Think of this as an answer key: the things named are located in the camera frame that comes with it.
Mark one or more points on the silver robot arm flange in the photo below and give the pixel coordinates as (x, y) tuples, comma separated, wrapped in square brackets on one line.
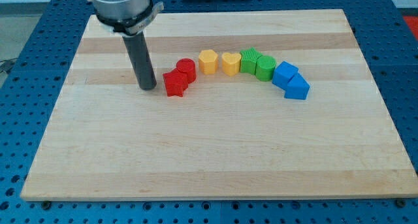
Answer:
[(129, 17)]

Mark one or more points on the yellow hexagon block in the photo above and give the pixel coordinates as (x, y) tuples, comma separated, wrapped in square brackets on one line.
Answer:
[(208, 61)]

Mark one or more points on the light wooden board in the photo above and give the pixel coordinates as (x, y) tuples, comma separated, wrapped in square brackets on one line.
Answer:
[(226, 137)]

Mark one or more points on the red star block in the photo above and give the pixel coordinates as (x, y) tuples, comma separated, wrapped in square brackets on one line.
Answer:
[(175, 82)]

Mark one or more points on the red cylinder block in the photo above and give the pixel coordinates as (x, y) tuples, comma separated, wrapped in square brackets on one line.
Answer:
[(188, 67)]

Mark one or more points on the yellow heart block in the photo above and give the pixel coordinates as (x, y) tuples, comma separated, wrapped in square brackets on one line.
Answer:
[(231, 63)]

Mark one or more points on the green star block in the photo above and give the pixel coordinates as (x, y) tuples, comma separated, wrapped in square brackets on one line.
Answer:
[(249, 59)]

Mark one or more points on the green cylinder block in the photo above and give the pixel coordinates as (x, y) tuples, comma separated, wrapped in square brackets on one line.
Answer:
[(265, 67)]

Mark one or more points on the blue cube block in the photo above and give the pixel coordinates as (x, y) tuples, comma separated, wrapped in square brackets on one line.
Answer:
[(283, 73)]

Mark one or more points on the blue triangle block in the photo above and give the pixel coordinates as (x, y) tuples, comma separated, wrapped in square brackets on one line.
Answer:
[(297, 88)]

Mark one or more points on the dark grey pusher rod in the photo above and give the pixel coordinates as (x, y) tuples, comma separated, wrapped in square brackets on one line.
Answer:
[(140, 59)]

